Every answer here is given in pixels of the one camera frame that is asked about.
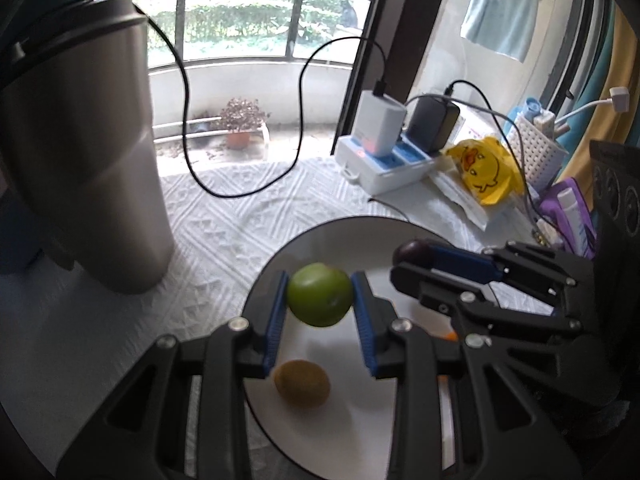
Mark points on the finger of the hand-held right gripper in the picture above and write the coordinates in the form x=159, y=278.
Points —
x=465, y=262
x=415, y=282

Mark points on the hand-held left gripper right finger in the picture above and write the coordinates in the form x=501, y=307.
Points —
x=365, y=330

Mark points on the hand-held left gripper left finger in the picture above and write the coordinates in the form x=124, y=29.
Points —
x=276, y=320

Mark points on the dark purple plum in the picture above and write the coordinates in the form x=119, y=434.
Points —
x=412, y=252

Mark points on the green apple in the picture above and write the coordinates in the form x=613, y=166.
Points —
x=320, y=292

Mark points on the white bowl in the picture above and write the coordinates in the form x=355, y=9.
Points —
x=325, y=245

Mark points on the white plastic packet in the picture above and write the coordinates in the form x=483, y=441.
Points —
x=465, y=205

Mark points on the brown kiwi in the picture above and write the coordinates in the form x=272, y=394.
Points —
x=302, y=382

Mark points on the yellow duck bag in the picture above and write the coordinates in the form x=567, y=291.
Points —
x=482, y=170

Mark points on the purple cloth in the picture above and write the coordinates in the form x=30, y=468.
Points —
x=552, y=205

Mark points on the white textured tablecloth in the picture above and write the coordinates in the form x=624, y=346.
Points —
x=215, y=230

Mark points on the white power strip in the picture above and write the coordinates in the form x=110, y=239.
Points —
x=380, y=175

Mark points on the white cream tube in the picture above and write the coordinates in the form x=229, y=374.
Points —
x=575, y=220

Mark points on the white perforated basket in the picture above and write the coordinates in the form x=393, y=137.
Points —
x=537, y=155

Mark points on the black charger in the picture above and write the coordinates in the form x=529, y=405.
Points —
x=432, y=122

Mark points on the white charger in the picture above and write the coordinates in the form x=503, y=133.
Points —
x=380, y=125

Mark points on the light blue bottle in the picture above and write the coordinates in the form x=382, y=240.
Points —
x=530, y=109

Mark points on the potted plant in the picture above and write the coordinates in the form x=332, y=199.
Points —
x=242, y=120

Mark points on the white desk lamp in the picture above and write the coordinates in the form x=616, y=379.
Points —
x=619, y=97

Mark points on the steel thermos tumbler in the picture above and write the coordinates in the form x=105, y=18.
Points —
x=90, y=160

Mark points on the light blue hanging towel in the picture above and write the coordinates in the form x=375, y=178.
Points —
x=500, y=15

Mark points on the black balcony railing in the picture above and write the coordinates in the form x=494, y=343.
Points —
x=295, y=57

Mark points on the yellow curtain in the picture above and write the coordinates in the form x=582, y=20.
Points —
x=630, y=60

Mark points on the dark window frame post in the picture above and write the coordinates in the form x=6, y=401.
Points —
x=400, y=35

